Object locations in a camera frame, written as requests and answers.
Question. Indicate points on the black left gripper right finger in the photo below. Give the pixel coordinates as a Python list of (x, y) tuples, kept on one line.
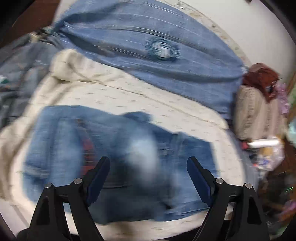
[(235, 212)]

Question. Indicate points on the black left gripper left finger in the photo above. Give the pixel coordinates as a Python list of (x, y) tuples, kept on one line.
[(49, 220)]

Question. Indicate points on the blue denim jeans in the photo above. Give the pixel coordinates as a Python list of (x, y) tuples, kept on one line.
[(148, 177)]

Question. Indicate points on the white bottle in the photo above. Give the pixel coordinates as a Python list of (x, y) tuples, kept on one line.
[(263, 143)]

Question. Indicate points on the beige cloth bundle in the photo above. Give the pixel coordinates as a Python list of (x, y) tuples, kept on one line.
[(254, 117)]

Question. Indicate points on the cream leaf-print bedsheet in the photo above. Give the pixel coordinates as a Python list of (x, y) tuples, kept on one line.
[(76, 80)]

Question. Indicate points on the grey-blue patterned pillow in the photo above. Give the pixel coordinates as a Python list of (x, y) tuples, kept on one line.
[(24, 63)]

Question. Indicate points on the dark brown wooden headboard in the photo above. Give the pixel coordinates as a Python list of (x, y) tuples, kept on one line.
[(22, 17)]

